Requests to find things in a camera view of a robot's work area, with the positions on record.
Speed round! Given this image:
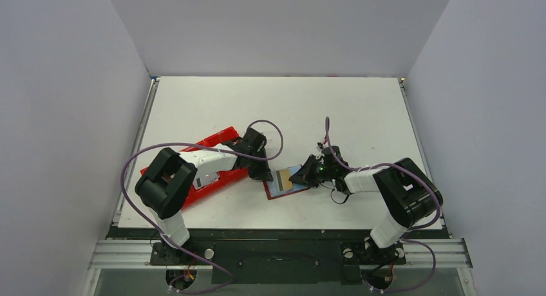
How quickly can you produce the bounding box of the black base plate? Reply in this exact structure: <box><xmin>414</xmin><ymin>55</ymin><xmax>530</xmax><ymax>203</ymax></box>
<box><xmin>106</xmin><ymin>225</ymin><xmax>431</xmax><ymax>286</ymax></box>

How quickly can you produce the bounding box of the aluminium frame rail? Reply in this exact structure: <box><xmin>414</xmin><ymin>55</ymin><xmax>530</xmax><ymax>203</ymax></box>
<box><xmin>80</xmin><ymin>239</ymin><xmax>478</xmax><ymax>295</ymax></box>

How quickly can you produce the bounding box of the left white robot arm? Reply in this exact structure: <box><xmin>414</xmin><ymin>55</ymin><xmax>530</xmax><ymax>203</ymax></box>
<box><xmin>135</xmin><ymin>128</ymin><xmax>272</xmax><ymax>248</ymax></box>

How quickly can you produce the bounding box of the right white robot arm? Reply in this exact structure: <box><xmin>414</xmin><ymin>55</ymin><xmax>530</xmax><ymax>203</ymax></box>
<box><xmin>290</xmin><ymin>146</ymin><xmax>443</xmax><ymax>249</ymax></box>

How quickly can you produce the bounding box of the silver credit card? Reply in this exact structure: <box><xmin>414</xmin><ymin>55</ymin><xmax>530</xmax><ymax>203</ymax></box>
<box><xmin>193</xmin><ymin>173</ymin><xmax>220</xmax><ymax>190</ymax></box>

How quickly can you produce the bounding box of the red leather card holder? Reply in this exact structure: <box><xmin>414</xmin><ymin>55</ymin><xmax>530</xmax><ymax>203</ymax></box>
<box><xmin>262</xmin><ymin>165</ymin><xmax>310</xmax><ymax>200</ymax></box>

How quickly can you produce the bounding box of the red plastic tray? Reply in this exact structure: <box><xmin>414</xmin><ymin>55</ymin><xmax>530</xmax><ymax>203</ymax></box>
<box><xmin>135</xmin><ymin>127</ymin><xmax>249</xmax><ymax>210</ymax></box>

